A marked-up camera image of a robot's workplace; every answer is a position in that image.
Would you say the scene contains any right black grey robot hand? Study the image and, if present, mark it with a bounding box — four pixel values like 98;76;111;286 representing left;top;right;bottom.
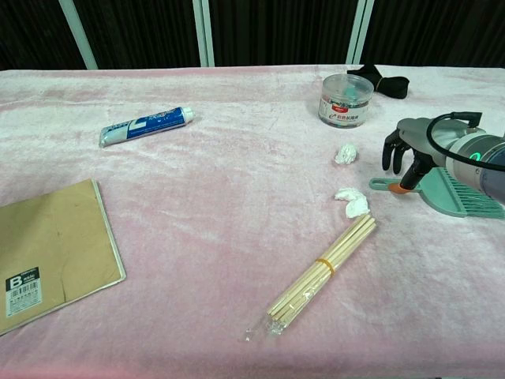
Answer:
381;117;485;197

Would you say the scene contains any white paper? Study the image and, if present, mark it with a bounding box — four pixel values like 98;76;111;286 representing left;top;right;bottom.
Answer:
334;186;371;219
334;143;359;165

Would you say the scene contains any clear plastic clip jar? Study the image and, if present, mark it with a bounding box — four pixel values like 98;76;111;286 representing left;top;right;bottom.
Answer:
317;73;375;129

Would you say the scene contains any black pleated curtain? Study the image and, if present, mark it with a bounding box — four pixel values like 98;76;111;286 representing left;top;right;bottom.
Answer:
0;0;505;72

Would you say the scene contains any wrapped wooden chopstick bundle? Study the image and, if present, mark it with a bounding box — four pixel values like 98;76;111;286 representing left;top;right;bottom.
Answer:
241;213;380;343

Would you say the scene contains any pink plush tablecloth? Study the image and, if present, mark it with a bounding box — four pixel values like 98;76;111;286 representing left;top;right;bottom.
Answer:
0;64;505;379

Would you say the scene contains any blue white toothpaste tube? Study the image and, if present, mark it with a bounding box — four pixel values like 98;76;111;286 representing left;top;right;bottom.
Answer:
98;105;197;149

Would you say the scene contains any brown kraft spiral notebook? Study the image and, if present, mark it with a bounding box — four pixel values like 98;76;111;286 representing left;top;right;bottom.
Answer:
0;178;127;336

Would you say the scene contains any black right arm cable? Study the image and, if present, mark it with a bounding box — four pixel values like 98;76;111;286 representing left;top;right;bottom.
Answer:
428;111;505;171

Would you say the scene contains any black fabric strap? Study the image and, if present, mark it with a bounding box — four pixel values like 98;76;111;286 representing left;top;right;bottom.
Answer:
346;64;410;100

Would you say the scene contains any white metal frame post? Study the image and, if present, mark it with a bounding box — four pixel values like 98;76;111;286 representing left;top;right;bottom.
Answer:
192;0;216;67
58;0;99;71
346;0;375;66

